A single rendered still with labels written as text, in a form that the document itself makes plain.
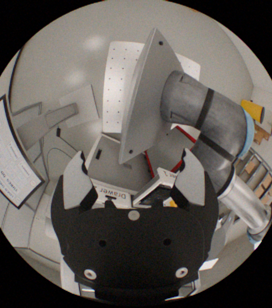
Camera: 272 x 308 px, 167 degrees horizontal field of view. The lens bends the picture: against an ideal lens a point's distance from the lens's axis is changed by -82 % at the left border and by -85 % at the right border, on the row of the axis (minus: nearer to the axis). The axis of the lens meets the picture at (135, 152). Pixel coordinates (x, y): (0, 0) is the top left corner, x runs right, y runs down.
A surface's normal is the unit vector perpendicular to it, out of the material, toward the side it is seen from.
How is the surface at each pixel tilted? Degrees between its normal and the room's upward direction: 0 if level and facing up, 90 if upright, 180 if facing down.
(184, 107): 32
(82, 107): 3
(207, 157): 67
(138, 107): 46
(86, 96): 3
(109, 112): 0
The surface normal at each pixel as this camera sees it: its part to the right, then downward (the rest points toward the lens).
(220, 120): -0.65, 0.46
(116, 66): 0.09, 0.58
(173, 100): -0.39, 0.62
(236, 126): -0.59, 0.25
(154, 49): 0.76, 0.50
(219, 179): -0.57, -0.07
